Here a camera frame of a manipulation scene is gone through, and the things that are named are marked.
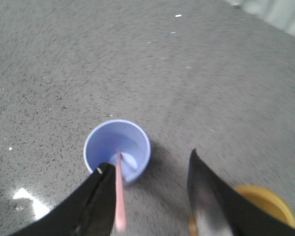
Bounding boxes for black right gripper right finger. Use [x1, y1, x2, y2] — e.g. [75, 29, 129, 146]
[187, 149, 295, 236]

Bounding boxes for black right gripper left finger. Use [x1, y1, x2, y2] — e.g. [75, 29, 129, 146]
[14, 163, 116, 236]

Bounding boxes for grey white curtain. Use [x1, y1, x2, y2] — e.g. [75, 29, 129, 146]
[227, 0, 295, 37]

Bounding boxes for bamboo cylindrical holder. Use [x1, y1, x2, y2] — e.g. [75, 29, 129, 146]
[190, 185, 295, 236]

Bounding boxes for blue plastic cup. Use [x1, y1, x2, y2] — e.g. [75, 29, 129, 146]
[83, 119, 151, 186]

